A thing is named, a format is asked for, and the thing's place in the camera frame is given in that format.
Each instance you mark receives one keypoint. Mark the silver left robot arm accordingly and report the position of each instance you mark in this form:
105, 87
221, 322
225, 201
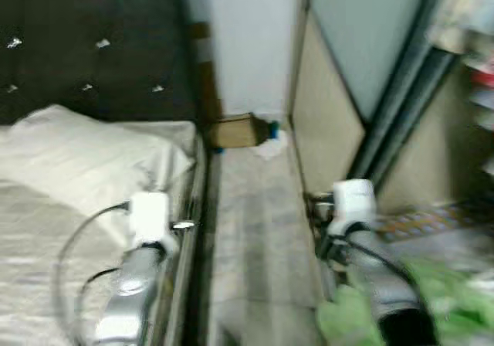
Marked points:
135, 284

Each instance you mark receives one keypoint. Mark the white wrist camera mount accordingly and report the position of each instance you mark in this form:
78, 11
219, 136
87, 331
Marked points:
353, 203
150, 218

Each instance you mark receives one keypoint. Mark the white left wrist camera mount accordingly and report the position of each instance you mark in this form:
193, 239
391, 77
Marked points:
150, 218

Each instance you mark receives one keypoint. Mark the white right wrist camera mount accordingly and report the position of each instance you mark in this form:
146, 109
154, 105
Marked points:
353, 203

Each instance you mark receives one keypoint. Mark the beige wardrobe with sliding door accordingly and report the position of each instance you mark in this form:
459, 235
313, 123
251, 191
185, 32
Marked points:
355, 52

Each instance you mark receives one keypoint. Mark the white pillow with black print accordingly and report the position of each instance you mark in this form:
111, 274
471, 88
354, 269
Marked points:
69, 161

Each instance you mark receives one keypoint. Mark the dark bed frame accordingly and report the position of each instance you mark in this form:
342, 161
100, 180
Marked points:
189, 284

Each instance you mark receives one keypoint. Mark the dark tufted headboard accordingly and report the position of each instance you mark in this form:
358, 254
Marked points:
93, 22

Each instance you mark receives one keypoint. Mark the brown cardboard box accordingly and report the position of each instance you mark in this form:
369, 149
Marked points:
235, 131

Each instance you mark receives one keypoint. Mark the patterned floor mat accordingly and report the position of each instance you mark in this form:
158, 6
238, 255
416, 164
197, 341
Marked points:
432, 221

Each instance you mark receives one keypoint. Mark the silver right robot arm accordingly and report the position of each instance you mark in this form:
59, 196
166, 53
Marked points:
370, 273

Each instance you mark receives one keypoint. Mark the grey quilted mattress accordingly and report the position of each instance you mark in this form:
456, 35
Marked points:
46, 284

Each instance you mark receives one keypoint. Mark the red hanging garment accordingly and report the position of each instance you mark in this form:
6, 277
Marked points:
485, 76

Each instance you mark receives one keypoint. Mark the bright green cloth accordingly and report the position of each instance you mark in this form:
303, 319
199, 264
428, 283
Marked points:
455, 300

